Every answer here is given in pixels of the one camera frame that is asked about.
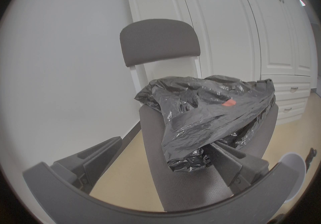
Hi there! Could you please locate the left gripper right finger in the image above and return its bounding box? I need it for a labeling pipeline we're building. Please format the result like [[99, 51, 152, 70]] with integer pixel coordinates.
[[209, 140, 270, 195]]

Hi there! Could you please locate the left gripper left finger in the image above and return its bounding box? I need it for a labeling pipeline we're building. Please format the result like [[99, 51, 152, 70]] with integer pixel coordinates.
[[51, 136, 123, 195]]

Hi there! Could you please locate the black plastic bag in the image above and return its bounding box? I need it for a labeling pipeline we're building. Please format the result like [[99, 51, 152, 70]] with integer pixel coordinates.
[[134, 75, 276, 173]]

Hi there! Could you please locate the white trash bin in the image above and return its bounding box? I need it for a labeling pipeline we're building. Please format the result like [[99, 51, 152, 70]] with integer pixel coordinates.
[[279, 152, 307, 203]]

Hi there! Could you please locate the crumpled black plastic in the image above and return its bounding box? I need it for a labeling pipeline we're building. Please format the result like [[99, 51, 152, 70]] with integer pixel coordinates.
[[305, 148, 317, 169]]

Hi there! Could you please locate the grey and white chair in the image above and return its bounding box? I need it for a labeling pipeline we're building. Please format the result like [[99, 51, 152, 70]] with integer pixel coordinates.
[[120, 19, 279, 212]]

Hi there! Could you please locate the white wardrobe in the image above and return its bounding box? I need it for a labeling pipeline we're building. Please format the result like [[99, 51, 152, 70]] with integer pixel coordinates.
[[123, 0, 319, 125]]

